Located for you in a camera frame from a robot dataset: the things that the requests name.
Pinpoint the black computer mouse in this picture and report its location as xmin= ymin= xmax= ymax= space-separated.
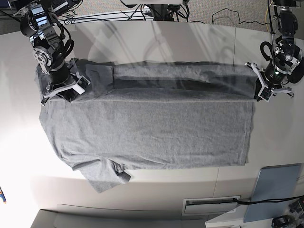
xmin=287 ymin=58 xmax=304 ymax=84

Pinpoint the grey T-shirt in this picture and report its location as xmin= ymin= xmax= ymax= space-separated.
xmin=39 ymin=62 xmax=256 ymax=193

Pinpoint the black blue device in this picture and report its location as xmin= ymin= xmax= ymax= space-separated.
xmin=271 ymin=215 xmax=293 ymax=228

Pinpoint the white table cable tray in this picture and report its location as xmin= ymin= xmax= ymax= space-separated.
xmin=182 ymin=195 xmax=240 ymax=216

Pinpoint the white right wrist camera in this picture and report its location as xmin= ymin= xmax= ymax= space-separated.
xmin=72 ymin=76 xmax=91 ymax=95

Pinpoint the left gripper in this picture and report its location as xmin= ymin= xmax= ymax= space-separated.
xmin=244 ymin=62 xmax=294 ymax=100

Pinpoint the black mouse cable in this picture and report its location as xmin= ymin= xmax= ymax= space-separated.
xmin=211 ymin=8 xmax=274 ymax=34

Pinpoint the black camera box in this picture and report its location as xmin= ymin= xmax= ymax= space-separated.
xmin=51 ymin=0 xmax=68 ymax=14

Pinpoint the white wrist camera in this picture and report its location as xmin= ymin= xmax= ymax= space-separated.
xmin=72 ymin=76 xmax=91 ymax=95
xmin=258 ymin=87 xmax=273 ymax=102

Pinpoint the black power cable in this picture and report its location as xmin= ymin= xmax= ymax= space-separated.
xmin=235 ymin=195 xmax=304 ymax=205

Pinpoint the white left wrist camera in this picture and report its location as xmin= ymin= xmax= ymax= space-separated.
xmin=258 ymin=87 xmax=273 ymax=102

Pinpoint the grey laptop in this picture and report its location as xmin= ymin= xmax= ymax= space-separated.
xmin=243 ymin=163 xmax=302 ymax=223

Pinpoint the yellow cable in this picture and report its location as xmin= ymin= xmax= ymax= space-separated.
xmin=265 ymin=0 xmax=271 ymax=33

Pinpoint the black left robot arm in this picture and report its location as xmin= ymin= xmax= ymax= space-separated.
xmin=245 ymin=0 xmax=304 ymax=102

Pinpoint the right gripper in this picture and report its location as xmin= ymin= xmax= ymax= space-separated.
xmin=41 ymin=58 xmax=86 ymax=106

